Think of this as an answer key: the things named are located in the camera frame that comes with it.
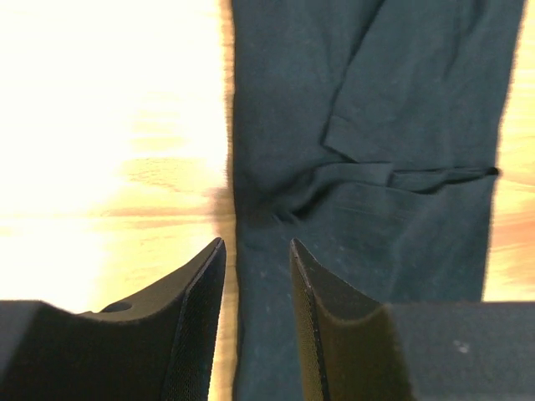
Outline black t shirt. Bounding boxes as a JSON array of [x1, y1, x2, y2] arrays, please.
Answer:
[[232, 1, 524, 400]]

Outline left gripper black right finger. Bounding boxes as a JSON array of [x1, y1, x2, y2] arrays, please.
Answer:
[[290, 240, 534, 400]]

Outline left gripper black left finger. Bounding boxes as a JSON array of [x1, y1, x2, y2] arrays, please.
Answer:
[[1, 238, 227, 400]]

